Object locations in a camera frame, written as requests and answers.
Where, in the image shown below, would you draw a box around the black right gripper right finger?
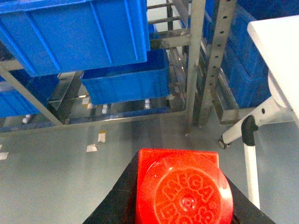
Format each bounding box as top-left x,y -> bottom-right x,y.
226,176 -> 275,224

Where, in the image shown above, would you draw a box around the blue bin lower shelf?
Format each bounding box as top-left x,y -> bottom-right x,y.
80,49 -> 170,105

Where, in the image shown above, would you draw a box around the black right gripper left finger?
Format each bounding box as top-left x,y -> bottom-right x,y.
84,153 -> 139,224

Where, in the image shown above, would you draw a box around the blue bin stack right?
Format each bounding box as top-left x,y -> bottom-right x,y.
203,0 -> 273,109

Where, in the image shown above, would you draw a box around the large blue bin upper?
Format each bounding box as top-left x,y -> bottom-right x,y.
0,0 -> 150,77

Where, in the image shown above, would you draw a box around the red one-stud toy block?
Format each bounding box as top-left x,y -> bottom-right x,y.
135,148 -> 234,224

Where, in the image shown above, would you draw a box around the white table leg frame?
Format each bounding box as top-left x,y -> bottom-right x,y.
219,71 -> 299,208

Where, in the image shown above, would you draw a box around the perforated metal rack post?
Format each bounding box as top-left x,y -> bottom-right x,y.
185,0 -> 237,130

